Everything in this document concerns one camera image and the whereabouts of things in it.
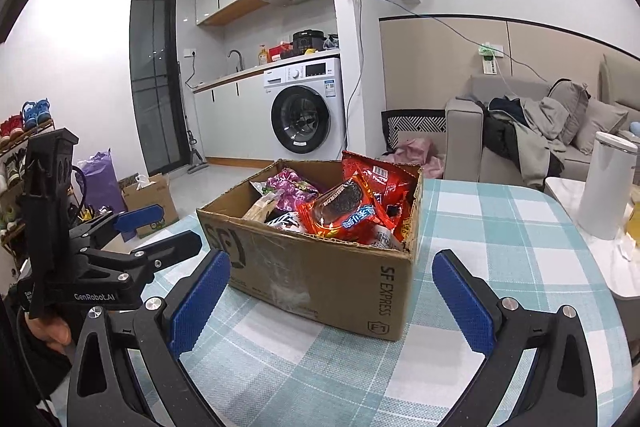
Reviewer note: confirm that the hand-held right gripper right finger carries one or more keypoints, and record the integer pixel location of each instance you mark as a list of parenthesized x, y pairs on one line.
[(462, 302)]

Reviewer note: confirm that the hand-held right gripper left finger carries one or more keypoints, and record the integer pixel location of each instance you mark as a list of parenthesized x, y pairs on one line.
[(200, 302)]

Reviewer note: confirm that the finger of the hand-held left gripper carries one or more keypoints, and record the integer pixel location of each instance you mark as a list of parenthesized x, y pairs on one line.
[(140, 218), (170, 248)]

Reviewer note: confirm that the white noodle snack bag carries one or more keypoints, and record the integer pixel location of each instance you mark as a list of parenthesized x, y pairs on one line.
[(386, 238), (284, 222)]

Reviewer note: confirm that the beige cracker packet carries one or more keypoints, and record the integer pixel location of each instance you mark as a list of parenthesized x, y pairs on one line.
[(262, 207)]

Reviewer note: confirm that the brown cardboard box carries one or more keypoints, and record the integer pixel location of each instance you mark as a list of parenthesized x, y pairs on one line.
[(325, 289)]

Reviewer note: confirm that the purple snack bag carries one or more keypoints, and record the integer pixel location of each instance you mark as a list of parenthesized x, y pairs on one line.
[(292, 189)]

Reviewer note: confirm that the red cone crisp bag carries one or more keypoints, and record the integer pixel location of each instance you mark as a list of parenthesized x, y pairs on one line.
[(385, 182)]

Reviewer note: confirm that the red chocolate cookie packet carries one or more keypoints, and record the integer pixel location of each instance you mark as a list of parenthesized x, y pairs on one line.
[(345, 209)]

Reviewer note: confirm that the person's left hand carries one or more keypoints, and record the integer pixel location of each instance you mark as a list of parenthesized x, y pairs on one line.
[(50, 334)]

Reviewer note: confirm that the small printed cardboard box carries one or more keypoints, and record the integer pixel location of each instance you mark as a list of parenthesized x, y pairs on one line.
[(152, 207)]

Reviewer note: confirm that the shoe rack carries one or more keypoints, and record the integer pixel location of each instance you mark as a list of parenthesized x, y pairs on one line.
[(10, 187)]

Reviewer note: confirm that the purple plastic bag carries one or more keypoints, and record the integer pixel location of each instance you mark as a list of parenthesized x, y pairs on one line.
[(102, 187)]

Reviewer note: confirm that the teal checked tablecloth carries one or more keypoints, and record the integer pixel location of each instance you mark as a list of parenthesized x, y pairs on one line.
[(475, 217)]

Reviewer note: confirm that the floor mop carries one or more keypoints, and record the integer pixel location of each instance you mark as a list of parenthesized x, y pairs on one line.
[(192, 147)]

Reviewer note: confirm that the red shoes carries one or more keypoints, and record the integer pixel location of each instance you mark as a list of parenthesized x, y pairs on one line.
[(11, 127)]

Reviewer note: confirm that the blue shoes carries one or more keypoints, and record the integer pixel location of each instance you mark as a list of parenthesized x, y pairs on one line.
[(36, 114)]

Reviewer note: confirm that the white base cabinets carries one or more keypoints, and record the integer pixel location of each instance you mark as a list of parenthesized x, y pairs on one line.
[(225, 122)]

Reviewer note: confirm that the dark glass door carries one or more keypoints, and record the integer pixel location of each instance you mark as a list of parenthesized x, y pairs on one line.
[(155, 82)]

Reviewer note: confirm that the pink cloth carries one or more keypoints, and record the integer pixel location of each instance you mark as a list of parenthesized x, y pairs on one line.
[(415, 157)]

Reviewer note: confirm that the grey sofa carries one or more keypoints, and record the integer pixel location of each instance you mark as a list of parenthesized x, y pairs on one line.
[(462, 142)]

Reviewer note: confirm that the low side table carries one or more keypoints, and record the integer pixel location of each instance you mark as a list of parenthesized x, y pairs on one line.
[(620, 267)]

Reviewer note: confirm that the black jacket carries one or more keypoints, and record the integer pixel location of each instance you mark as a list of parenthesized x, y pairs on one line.
[(500, 142)]

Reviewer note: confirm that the black patterned basket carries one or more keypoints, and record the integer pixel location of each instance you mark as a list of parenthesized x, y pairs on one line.
[(415, 127)]

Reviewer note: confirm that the white cylindrical bin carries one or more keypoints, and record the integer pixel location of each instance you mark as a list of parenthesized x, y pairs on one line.
[(605, 187)]

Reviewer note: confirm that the curved kitchen faucet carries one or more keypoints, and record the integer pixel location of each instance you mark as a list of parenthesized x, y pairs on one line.
[(239, 59)]

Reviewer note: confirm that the white washing machine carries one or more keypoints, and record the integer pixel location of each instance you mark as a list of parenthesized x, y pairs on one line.
[(305, 117)]

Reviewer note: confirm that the grey jacket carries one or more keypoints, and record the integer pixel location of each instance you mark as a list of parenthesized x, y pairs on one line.
[(540, 127)]

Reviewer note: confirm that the yellow soap bottle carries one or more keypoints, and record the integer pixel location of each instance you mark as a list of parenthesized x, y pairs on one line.
[(263, 56)]

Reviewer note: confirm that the red box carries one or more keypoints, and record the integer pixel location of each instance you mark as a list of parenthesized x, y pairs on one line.
[(280, 53)]

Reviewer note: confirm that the grey cushion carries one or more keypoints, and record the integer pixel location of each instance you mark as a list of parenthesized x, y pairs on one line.
[(570, 107), (600, 124)]

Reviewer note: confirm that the black pressure cooker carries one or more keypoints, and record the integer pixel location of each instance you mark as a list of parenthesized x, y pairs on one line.
[(309, 43)]

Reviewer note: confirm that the wall socket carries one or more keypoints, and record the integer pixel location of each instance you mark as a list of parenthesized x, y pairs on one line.
[(190, 53)]

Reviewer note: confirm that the white wall power strip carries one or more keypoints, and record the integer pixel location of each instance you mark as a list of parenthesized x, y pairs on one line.
[(490, 59)]

